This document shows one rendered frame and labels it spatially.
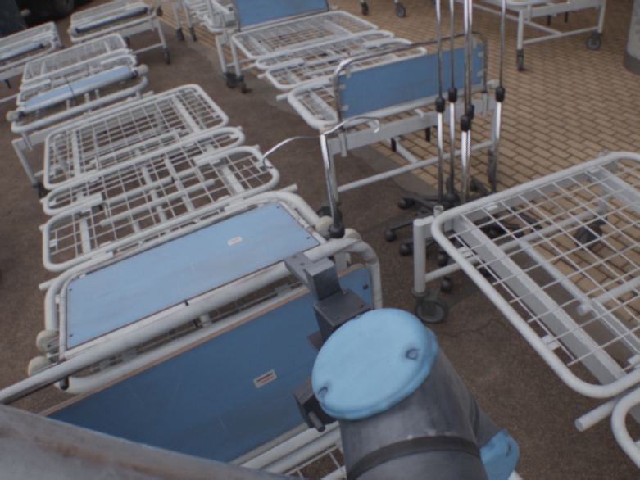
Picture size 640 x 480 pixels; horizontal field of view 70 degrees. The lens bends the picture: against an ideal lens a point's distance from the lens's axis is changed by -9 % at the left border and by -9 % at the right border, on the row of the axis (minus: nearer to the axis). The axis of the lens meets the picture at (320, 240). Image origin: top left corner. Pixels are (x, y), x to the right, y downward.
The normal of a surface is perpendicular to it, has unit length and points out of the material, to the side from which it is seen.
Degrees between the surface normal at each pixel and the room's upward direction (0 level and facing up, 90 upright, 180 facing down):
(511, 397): 0
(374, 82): 90
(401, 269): 0
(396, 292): 0
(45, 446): 42
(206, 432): 90
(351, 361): 24
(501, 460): 85
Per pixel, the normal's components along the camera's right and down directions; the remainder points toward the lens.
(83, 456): 0.46, -0.86
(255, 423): 0.48, 0.50
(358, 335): -0.51, -0.70
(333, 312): -0.22, -0.85
